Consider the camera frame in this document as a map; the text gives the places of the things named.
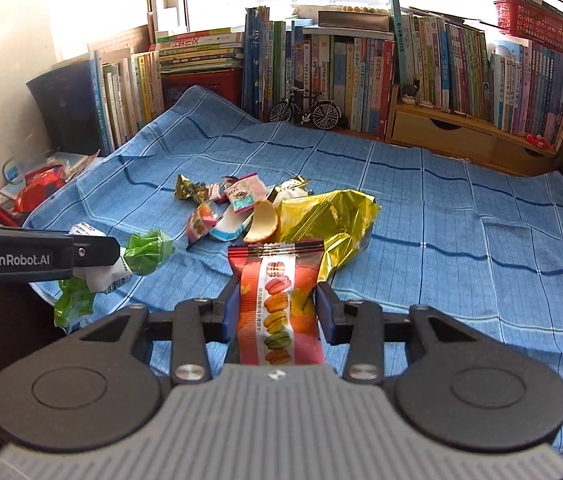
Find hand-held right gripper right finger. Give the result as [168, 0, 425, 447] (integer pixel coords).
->
[314, 282, 493, 387]

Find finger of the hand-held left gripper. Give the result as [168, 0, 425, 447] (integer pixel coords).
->
[72, 234, 123, 269]

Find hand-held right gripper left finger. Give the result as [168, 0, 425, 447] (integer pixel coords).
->
[69, 275, 241, 387]

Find red macaron snack packet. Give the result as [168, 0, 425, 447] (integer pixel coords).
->
[228, 241, 326, 367]

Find green white plastic wrapper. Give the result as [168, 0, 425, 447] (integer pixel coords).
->
[54, 222, 177, 335]

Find white blue wrapper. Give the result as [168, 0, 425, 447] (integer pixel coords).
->
[210, 207, 255, 244]

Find yellow foil snack bag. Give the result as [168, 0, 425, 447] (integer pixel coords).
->
[274, 189, 381, 281]

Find pink orange candy wrapper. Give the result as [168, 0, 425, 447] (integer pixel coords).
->
[185, 201, 222, 251]

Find beige rice cracker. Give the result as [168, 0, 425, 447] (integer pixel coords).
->
[243, 200, 280, 246]

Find gold green candy wrapper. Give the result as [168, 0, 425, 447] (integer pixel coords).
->
[176, 175, 210, 204]

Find pink printed snack wrapper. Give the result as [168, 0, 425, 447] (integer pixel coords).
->
[224, 172, 268, 211]

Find gold white candy wrapper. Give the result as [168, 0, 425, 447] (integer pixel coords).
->
[274, 176, 315, 206]

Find red plastic tray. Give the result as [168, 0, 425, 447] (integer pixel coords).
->
[0, 191, 27, 227]

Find red foil bag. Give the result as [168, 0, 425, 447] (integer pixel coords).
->
[13, 167, 68, 213]

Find loose printed papers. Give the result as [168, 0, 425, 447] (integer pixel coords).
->
[44, 149, 102, 183]

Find blue striped cloth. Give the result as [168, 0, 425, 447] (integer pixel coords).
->
[22, 85, 563, 453]

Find large dark blue book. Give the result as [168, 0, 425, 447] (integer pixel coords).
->
[26, 59, 107, 157]

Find row of upright books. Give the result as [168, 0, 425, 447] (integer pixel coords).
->
[243, 6, 397, 133]
[391, 0, 563, 143]
[89, 46, 163, 156]

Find red plastic crate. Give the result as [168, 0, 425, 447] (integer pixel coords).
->
[160, 67, 243, 111]

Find black model bicycle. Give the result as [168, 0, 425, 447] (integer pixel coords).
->
[269, 85, 342, 130]

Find wooden drawer organizer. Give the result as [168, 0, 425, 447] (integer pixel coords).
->
[385, 97, 559, 177]

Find stack of lying books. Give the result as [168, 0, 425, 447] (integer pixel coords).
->
[149, 27, 246, 77]

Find small black white figurine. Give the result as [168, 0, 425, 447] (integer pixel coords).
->
[400, 80, 422, 106]

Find bright window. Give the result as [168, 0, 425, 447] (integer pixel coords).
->
[54, 0, 492, 63]

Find small red toy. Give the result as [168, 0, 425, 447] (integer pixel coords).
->
[525, 132, 555, 152]

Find grey flat box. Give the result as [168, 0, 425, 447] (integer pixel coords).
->
[317, 10, 393, 31]

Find red plastic basket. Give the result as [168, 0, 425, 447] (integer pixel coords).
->
[493, 0, 563, 56]

